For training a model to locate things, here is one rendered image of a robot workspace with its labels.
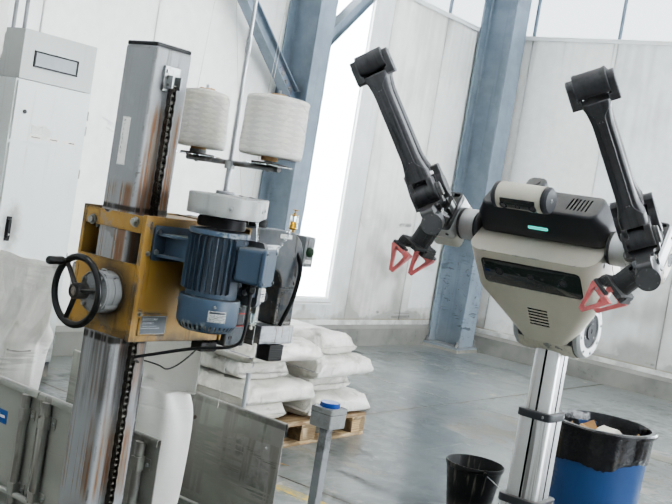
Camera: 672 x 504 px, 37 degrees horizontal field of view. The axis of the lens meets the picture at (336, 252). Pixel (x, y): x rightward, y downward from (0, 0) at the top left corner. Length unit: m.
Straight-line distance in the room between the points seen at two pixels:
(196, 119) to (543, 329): 1.12
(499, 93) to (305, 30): 3.23
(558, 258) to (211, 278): 0.91
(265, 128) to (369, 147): 7.49
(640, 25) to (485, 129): 1.95
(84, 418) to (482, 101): 9.25
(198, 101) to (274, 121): 0.28
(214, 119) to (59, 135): 3.91
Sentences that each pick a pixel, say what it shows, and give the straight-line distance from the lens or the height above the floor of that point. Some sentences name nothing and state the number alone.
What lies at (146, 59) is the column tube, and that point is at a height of 1.71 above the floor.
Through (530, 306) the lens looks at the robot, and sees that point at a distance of 2.83.
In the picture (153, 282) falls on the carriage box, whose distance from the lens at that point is 2.52.
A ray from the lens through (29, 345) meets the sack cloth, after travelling 3.52.
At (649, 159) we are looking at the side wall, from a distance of 10.83.
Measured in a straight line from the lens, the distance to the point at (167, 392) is 3.00.
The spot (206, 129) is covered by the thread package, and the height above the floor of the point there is 1.58.
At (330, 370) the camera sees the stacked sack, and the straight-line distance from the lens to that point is 6.01.
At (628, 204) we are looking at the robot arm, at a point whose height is 1.55.
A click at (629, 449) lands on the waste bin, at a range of 4.59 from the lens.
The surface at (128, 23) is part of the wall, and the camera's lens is 7.66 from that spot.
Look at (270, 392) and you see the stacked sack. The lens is 5.58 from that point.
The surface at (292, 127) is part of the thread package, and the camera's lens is 2.51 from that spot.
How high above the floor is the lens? 1.45
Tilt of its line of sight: 3 degrees down
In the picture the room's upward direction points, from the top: 9 degrees clockwise
